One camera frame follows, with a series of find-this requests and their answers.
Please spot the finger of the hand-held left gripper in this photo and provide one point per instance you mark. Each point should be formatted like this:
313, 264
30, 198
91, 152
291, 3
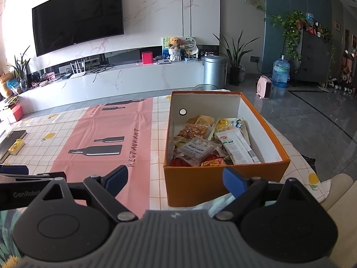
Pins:
25, 180
14, 170

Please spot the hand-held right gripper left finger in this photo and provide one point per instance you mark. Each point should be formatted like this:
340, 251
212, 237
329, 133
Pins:
115, 180

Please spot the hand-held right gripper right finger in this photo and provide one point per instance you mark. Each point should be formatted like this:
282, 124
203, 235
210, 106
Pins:
234, 181

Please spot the orange stick snack packet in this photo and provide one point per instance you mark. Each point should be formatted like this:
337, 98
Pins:
214, 162

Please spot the white green-label snack packet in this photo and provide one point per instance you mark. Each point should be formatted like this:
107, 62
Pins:
237, 148

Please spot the orange cardboard box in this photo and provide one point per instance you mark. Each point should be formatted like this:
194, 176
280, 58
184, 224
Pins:
195, 184

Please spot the clear packet of white candies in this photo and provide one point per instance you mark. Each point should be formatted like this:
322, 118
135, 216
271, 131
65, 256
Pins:
195, 148

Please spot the yellow chip bag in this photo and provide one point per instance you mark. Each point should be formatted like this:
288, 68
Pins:
227, 124

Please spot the red snack packet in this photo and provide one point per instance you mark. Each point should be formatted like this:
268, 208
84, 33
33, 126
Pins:
180, 162

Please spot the brown nut snack packet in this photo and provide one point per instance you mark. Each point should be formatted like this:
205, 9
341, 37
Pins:
192, 131

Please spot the tan bread snack packet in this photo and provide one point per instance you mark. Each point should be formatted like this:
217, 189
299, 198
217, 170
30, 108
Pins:
200, 120

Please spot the black book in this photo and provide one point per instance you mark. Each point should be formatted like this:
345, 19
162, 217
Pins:
12, 141

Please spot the teal striped cloth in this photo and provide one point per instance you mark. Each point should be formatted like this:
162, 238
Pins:
212, 206

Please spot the red storage box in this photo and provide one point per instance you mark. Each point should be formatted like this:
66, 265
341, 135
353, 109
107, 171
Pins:
16, 113

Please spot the dark cloth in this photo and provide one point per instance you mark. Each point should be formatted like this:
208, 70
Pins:
309, 163

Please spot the pink space heater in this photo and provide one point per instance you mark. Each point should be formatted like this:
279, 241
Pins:
265, 88

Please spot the round glass side table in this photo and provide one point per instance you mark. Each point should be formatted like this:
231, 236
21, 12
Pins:
205, 87

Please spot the green leafy potted plant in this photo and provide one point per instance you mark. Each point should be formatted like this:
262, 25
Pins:
21, 69

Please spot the pink printed box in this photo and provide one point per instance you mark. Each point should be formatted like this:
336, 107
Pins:
50, 76

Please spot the white marble media console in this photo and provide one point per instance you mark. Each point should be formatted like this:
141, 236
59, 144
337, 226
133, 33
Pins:
139, 78

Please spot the snake plant in black pot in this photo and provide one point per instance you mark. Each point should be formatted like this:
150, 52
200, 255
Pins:
235, 72

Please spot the beige cushion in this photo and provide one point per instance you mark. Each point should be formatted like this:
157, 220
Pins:
343, 201

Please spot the silver trash can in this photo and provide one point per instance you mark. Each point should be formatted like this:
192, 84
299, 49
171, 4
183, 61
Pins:
214, 72

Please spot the white router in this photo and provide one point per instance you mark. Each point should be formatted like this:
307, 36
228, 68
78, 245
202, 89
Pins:
78, 74

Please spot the blue water bottle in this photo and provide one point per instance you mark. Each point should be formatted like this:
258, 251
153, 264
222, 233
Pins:
280, 74

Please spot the small red box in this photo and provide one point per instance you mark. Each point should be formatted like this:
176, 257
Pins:
147, 57

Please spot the white digital scale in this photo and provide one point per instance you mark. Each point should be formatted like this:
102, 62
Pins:
164, 61

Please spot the green printed box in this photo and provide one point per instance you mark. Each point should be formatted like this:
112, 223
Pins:
166, 47

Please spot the white printed hand fan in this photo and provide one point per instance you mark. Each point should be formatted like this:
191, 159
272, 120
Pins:
191, 44

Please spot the teddy bear bouquet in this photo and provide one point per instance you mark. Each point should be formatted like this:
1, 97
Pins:
175, 48

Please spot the dark grey cabinet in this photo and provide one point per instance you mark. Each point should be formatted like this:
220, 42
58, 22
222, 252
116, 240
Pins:
313, 58

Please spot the trailing ivy plant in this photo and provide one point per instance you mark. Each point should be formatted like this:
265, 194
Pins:
294, 30

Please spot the black curved television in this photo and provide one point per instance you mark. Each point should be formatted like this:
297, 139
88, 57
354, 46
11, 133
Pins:
78, 16

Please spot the row of small bottles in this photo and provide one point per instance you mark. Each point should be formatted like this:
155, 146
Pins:
318, 28

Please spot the wall socket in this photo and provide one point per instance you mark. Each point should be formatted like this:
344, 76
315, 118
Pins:
255, 59

